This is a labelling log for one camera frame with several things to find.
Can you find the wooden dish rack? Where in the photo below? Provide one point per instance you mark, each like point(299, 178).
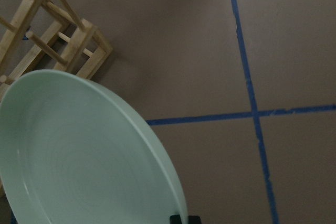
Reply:
point(66, 39)

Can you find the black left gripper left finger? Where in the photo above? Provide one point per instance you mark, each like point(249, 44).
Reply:
point(175, 219)

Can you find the mint green plate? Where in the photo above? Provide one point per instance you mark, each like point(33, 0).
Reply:
point(73, 151)

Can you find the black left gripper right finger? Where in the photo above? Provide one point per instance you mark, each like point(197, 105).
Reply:
point(194, 220)

